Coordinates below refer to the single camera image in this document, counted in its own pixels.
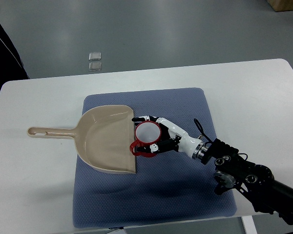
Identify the white table leg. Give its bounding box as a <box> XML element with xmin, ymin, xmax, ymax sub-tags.
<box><xmin>241</xmin><ymin>216</ymin><xmax>257</xmax><ymax>234</ymax></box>

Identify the cardboard box corner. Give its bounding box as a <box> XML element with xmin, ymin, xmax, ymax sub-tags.
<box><xmin>267</xmin><ymin>0</ymin><xmax>293</xmax><ymax>12</ymax></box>

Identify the beige plastic dustpan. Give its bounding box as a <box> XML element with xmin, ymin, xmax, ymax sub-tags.
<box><xmin>27</xmin><ymin>105</ymin><xmax>137</xmax><ymax>174</ymax></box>

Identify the bystander dark clothing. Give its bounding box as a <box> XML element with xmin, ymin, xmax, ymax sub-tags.
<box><xmin>0</xmin><ymin>24</ymin><xmax>29</xmax><ymax>91</ymax></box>

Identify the red mug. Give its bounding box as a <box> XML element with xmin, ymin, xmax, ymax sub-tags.
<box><xmin>129</xmin><ymin>120</ymin><xmax>162</xmax><ymax>157</ymax></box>

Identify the upper metal floor plate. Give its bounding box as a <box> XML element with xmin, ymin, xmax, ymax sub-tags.
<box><xmin>88</xmin><ymin>52</ymin><xmax>102</xmax><ymax>61</ymax></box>

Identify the lower metal floor plate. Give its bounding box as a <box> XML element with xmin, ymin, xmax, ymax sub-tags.
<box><xmin>89</xmin><ymin>61</ymin><xmax>102</xmax><ymax>71</ymax></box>

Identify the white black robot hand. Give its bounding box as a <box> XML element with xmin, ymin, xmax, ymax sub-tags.
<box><xmin>132</xmin><ymin>116</ymin><xmax>208</xmax><ymax>160</ymax></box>

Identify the metal floor plate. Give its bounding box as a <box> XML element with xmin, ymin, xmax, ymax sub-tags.
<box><xmin>89</xmin><ymin>61</ymin><xmax>102</xmax><ymax>71</ymax></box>
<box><xmin>88</xmin><ymin>52</ymin><xmax>102</xmax><ymax>61</ymax></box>

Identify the blue textured mat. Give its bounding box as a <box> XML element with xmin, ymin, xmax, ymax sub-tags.
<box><xmin>73</xmin><ymin>88</ymin><xmax>237</xmax><ymax>228</ymax></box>

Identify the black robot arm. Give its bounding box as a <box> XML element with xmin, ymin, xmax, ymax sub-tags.
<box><xmin>193</xmin><ymin>139</ymin><xmax>293</xmax><ymax>225</ymax></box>

